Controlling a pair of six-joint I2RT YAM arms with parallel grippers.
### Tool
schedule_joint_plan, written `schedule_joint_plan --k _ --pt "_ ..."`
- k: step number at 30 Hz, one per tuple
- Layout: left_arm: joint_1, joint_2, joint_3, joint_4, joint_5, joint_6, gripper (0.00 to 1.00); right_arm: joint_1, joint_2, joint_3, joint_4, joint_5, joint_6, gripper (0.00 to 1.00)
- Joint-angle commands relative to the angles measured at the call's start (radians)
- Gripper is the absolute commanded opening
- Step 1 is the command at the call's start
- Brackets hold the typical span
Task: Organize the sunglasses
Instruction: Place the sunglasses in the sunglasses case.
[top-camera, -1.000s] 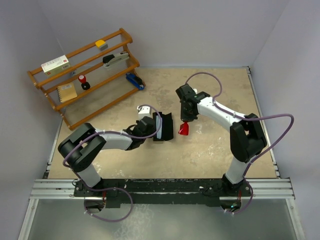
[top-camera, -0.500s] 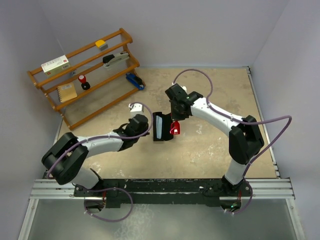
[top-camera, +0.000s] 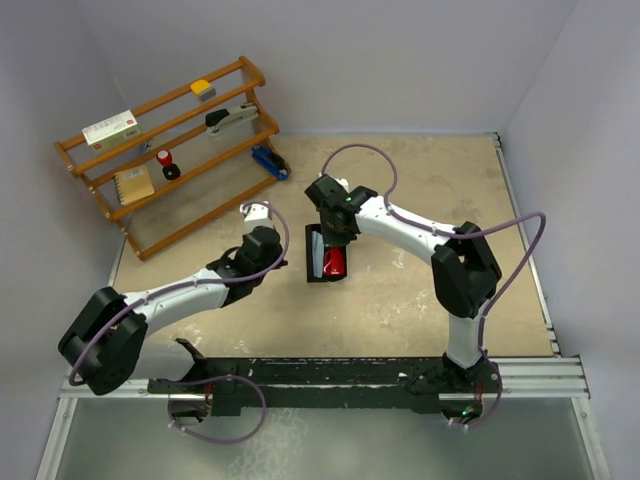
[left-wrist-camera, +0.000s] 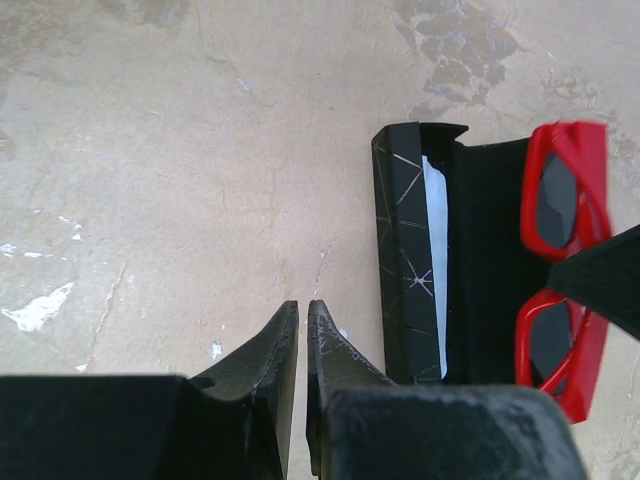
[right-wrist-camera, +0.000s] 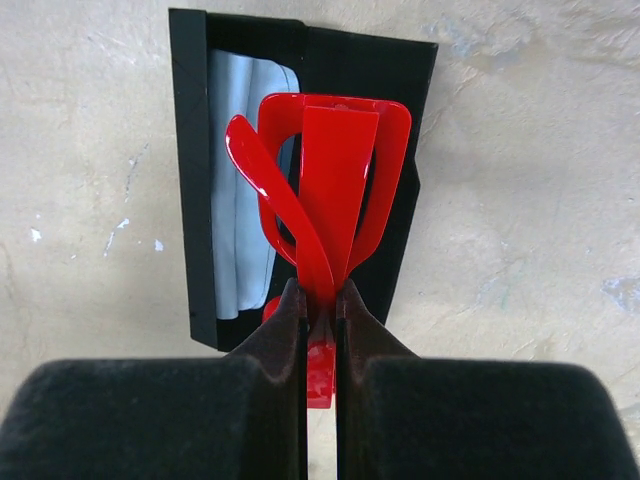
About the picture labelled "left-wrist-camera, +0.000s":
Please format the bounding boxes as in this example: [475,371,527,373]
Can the red sunglasses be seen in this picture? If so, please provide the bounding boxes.
[514,121,612,423]

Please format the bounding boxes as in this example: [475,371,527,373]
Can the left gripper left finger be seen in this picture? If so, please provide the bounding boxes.
[1,301,299,479]

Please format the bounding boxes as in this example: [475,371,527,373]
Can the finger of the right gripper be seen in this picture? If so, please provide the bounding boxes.
[547,229,640,338]

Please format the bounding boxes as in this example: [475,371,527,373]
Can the black glasses case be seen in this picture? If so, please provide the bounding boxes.
[371,122,550,385]

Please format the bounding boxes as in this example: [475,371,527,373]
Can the light blue cleaning cloth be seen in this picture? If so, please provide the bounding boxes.
[422,155,448,379]

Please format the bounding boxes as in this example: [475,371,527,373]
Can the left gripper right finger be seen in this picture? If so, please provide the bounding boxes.
[306,300,588,479]

